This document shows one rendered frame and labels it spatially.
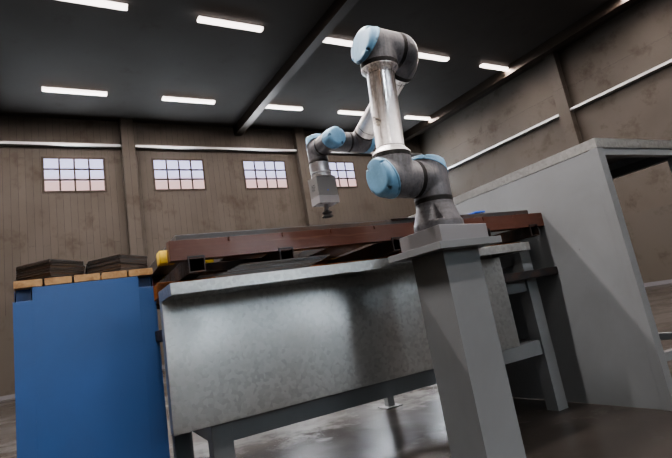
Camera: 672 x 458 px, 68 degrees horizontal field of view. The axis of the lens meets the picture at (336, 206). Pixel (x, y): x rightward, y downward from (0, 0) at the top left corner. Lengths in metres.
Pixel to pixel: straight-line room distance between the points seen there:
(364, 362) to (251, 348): 0.38
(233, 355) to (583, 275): 1.48
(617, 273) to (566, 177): 0.44
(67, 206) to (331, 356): 11.24
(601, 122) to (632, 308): 11.15
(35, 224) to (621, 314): 11.56
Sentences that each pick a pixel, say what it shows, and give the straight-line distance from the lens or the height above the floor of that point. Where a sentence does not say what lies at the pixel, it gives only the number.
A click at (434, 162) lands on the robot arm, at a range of 1.52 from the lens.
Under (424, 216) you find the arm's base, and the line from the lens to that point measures 1.48.
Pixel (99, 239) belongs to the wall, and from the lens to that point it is 12.43.
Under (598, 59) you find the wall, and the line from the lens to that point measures 13.52.
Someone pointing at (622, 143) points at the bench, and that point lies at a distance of 2.41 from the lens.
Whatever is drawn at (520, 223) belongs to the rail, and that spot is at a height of 0.78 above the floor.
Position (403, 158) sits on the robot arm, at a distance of 1.44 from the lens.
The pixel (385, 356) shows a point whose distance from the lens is 1.72.
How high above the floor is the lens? 0.54
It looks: 12 degrees up
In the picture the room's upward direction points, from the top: 10 degrees counter-clockwise
